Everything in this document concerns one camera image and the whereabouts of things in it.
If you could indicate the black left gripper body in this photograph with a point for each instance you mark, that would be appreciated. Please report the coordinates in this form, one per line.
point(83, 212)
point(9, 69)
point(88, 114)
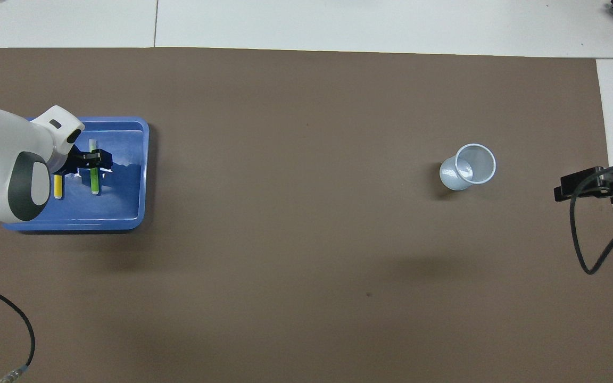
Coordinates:
point(72, 165)

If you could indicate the green pen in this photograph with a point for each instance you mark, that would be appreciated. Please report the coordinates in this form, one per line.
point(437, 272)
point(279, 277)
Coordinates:
point(94, 181)

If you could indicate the yellow pen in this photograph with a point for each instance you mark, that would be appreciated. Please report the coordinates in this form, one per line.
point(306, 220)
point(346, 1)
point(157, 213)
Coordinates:
point(58, 186)

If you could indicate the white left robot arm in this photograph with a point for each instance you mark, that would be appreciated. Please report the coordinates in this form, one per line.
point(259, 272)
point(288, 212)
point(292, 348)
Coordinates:
point(3, 165)

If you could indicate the blue plastic tray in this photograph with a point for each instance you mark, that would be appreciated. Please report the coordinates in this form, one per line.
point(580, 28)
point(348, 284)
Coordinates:
point(120, 202)

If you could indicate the translucent plastic cup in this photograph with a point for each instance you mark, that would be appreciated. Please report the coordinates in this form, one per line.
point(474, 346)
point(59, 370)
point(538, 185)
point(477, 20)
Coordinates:
point(458, 175)

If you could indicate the brown table mat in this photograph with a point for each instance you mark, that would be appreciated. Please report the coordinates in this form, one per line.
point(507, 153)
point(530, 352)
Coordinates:
point(306, 255)

